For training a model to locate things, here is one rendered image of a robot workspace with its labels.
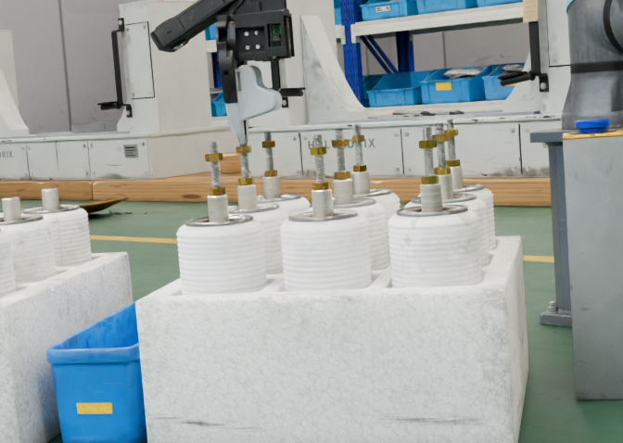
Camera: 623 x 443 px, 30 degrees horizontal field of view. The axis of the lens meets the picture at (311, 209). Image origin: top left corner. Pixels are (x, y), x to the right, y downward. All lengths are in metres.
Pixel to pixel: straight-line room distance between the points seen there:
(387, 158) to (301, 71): 0.60
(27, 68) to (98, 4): 0.84
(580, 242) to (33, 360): 0.65
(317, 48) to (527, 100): 0.91
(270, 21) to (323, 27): 3.03
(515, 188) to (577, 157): 2.14
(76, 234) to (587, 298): 0.67
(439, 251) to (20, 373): 0.49
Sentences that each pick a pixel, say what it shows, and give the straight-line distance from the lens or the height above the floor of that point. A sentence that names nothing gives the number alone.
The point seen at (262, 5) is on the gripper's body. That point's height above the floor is 0.49.
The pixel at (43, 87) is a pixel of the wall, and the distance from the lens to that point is 8.84.
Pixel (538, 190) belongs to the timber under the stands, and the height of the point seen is 0.05.
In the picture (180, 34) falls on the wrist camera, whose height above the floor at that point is 0.46.
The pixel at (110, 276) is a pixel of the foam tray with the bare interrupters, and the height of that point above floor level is 0.16.
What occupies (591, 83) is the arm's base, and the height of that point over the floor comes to 0.37.
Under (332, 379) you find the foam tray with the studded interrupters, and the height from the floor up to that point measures 0.09.
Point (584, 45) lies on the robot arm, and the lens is 1.81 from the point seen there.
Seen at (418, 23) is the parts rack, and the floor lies 0.74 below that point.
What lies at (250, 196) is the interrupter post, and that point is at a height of 0.27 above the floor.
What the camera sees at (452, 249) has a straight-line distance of 1.20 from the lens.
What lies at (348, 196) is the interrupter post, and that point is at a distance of 1.36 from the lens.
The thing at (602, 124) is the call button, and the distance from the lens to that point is 1.40.
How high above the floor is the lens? 0.39
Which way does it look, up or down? 6 degrees down
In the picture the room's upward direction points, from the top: 4 degrees counter-clockwise
